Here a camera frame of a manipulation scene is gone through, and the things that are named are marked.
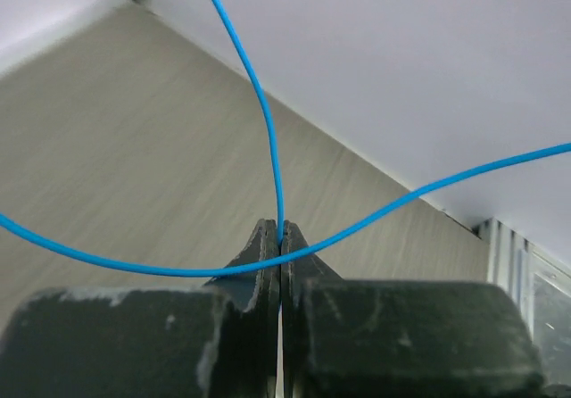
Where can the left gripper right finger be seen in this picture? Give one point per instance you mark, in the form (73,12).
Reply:
(401,338)

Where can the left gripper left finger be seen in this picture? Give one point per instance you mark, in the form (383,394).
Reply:
(216,340)

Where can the aluminium rail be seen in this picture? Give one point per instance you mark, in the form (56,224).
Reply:
(509,251)

